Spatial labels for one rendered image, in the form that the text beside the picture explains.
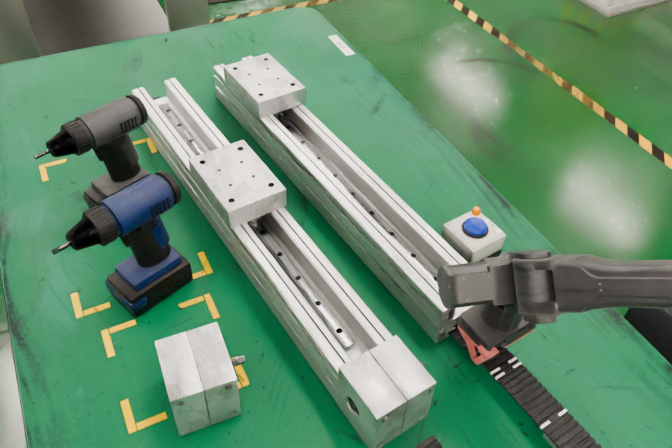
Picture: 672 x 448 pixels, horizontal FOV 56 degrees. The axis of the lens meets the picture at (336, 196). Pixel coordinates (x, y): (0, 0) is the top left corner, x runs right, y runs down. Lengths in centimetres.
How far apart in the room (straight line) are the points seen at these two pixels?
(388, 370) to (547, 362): 29
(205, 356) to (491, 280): 40
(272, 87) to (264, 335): 54
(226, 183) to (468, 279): 47
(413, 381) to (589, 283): 28
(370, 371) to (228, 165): 46
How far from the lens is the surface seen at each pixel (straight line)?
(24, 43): 255
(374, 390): 88
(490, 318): 92
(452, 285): 82
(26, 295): 118
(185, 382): 89
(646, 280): 74
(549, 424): 98
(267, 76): 136
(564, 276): 78
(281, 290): 98
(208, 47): 173
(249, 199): 106
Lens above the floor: 163
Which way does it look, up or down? 43 degrees down
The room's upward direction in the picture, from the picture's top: 3 degrees clockwise
